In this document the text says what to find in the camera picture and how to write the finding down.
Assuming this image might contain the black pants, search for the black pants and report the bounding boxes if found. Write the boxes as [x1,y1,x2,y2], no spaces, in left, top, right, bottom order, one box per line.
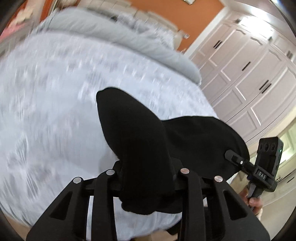
[96,87,250,215]

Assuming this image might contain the person right hand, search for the person right hand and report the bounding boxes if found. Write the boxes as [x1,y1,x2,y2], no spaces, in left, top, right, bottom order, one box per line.
[239,187,263,219]

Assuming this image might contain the white panelled wardrobe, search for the white panelled wardrobe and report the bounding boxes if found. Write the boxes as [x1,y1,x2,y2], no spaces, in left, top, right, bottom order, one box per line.
[190,11,295,143]

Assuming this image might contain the butterfly pattern grey bedspread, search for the butterfly pattern grey bedspread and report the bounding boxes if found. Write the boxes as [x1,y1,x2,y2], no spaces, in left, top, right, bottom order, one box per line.
[1,31,215,226]

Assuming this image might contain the plain grey folded duvet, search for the plain grey folded duvet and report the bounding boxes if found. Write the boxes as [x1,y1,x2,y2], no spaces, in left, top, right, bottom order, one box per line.
[33,7,202,85]

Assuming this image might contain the beige padded headboard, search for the beige padded headboard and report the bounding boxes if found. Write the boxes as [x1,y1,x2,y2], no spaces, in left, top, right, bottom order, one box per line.
[78,1,183,50]

